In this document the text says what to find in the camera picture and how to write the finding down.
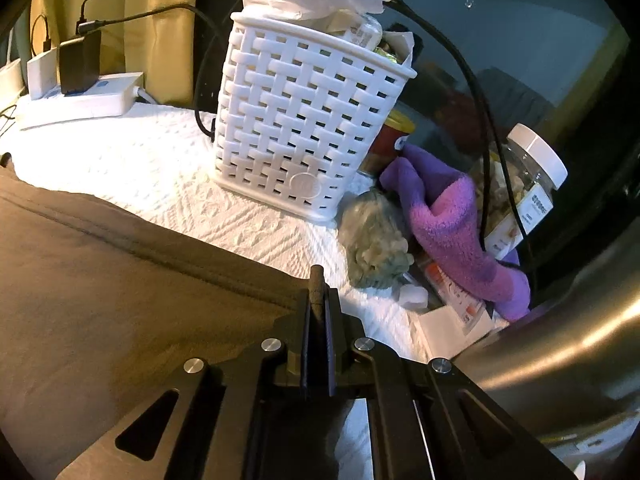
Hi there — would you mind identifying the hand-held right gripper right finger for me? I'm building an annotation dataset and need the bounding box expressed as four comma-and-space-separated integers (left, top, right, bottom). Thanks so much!
322, 287, 581, 480

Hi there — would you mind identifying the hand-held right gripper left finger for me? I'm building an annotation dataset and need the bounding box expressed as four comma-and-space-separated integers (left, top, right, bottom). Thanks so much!
55, 290, 321, 480

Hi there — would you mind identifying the brown t-shirt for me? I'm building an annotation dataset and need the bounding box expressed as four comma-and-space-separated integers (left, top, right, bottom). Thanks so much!
0, 152, 352, 480

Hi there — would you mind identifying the small white box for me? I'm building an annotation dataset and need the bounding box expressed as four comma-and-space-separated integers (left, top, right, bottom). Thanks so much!
417, 305, 494, 362

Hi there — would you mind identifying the green fuzzy sock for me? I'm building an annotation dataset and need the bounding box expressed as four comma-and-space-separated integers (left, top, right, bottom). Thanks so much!
340, 190, 416, 291

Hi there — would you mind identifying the purple fuzzy sock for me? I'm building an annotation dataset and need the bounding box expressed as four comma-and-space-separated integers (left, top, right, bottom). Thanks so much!
379, 144, 531, 322

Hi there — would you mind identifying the red can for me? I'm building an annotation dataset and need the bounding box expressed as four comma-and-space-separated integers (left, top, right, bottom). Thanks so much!
357, 110, 416, 179

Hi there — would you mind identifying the white plastic basket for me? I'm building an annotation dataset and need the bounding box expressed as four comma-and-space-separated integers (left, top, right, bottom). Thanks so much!
212, 12, 419, 222

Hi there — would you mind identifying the stainless steel tumbler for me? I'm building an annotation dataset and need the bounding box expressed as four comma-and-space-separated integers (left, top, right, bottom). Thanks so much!
450, 230, 640, 453

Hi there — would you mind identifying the clear jar white lid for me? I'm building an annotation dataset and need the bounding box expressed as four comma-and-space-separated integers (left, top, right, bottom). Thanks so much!
472, 123, 570, 262

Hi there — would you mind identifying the white power strip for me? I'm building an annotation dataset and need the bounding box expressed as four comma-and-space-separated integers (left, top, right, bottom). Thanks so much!
15, 72, 154, 131

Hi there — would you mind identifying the yellow curtain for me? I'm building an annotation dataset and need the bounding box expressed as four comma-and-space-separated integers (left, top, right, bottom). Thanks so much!
27, 0, 202, 107

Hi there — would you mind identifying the black charger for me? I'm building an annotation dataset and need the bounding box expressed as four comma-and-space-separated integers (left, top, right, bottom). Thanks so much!
59, 35, 101, 96

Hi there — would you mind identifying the white charger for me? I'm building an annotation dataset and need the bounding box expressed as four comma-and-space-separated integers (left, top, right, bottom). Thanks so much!
26, 52, 66, 101

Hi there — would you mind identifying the thick black cable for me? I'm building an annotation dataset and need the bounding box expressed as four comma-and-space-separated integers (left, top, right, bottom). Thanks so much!
384, 0, 538, 303

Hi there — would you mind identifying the thin black charging cable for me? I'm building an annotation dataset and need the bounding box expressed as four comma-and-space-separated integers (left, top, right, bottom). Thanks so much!
29, 14, 54, 56

